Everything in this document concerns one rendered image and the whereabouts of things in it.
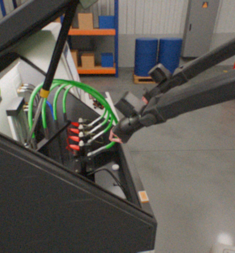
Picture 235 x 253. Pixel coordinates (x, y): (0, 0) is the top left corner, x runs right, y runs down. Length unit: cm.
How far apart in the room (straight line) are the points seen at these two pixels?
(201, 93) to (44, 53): 87
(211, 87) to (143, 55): 510
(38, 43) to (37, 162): 73
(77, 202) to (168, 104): 40
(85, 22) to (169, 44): 220
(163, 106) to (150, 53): 503
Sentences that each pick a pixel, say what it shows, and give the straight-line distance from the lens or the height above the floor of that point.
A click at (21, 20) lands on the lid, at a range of 46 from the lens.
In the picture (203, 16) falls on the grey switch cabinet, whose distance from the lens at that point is 747.
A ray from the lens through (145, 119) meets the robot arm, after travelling 61.
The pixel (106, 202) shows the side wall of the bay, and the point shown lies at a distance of 71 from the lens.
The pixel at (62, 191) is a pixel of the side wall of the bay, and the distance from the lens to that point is 67.
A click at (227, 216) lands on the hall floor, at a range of 231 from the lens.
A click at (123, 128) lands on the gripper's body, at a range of 72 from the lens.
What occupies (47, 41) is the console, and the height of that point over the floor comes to 150.
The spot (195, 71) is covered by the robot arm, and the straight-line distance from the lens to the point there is 95.
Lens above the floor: 163
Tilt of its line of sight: 29 degrees down
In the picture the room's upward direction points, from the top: straight up
